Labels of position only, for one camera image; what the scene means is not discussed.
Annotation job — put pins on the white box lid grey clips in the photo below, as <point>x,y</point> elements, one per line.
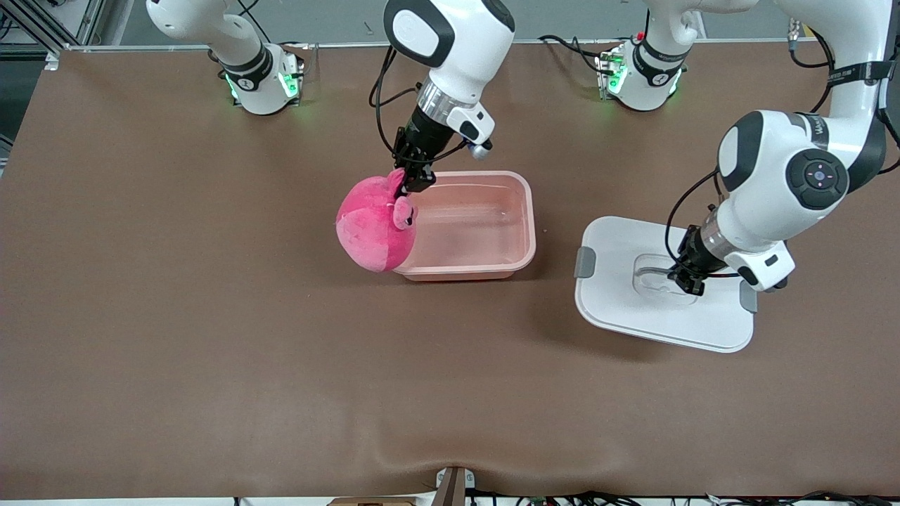
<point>633,302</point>

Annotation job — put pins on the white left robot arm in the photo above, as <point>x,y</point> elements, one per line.
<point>787,176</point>

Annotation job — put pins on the pink plush toy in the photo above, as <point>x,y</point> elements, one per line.
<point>373,228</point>

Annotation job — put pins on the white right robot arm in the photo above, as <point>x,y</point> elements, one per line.
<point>457,42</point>

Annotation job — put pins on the aluminium table edge rail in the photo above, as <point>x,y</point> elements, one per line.
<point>337,45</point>

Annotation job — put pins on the pink plastic box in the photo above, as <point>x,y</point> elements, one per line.
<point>478,225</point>

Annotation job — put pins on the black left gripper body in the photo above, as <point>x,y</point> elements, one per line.
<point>695,258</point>

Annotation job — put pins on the metal table clamp bracket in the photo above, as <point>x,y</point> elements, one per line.
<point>453,488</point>

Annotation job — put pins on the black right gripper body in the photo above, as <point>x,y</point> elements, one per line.
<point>422,138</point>

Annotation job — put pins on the brown cardboard piece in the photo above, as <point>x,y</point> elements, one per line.
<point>373,502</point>

